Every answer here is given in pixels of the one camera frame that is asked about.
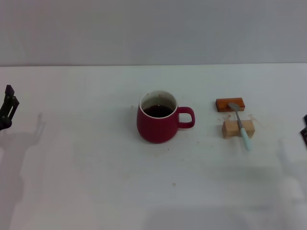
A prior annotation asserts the dark brown wooden block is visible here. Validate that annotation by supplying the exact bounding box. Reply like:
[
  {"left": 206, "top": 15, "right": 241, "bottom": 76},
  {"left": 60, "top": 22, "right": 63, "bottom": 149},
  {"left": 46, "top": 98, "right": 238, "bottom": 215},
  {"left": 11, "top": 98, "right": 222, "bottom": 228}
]
[{"left": 215, "top": 97, "right": 247, "bottom": 113}]

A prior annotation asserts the blue-handled metal spoon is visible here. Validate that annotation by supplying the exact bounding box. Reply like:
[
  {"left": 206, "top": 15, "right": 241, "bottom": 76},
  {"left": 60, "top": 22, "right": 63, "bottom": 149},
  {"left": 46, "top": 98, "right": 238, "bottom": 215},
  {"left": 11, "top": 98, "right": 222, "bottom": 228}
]
[{"left": 227, "top": 102, "right": 253, "bottom": 151}]

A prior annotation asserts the dark brown coffee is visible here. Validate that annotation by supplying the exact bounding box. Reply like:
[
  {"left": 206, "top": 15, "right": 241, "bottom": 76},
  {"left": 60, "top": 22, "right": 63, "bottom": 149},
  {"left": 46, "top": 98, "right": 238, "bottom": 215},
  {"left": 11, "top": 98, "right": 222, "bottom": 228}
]
[{"left": 143, "top": 104, "right": 174, "bottom": 118}]

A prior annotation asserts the light wooden block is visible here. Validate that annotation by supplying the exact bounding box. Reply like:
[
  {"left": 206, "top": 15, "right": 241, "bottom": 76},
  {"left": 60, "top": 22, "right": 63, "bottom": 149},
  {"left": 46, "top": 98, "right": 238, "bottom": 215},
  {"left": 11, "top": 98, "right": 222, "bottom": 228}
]
[{"left": 221, "top": 119, "right": 256, "bottom": 139}]

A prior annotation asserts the red ceramic cup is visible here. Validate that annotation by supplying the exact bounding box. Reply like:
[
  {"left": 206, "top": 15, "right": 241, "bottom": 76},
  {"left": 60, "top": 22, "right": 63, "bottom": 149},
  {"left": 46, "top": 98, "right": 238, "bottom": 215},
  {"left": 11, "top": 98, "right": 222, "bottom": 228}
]
[{"left": 136, "top": 90, "right": 196, "bottom": 144}]

